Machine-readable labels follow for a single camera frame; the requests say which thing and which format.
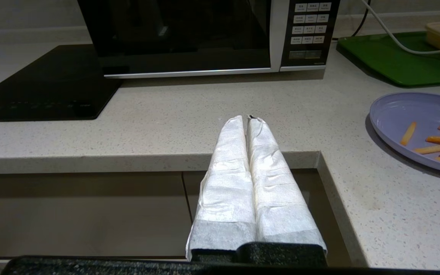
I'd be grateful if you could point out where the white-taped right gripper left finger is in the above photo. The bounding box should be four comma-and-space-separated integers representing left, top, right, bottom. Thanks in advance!
186, 115, 257, 263

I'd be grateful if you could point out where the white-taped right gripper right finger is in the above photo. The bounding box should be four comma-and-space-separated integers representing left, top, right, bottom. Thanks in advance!
246, 116, 327, 256

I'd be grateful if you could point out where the purple plate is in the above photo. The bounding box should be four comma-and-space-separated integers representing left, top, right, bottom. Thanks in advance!
369, 92, 440, 176

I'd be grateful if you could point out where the green plastic tray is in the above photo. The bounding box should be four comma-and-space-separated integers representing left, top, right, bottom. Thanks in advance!
336, 31, 440, 88

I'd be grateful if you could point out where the black induction cooktop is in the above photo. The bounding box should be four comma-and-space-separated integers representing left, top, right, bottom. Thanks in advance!
0, 44, 123, 123

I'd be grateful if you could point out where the black power cable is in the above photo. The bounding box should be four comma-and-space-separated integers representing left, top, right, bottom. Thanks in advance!
332, 3, 370, 41

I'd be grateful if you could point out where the white power cable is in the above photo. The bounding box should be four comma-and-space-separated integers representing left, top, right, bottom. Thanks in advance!
361, 0, 440, 58

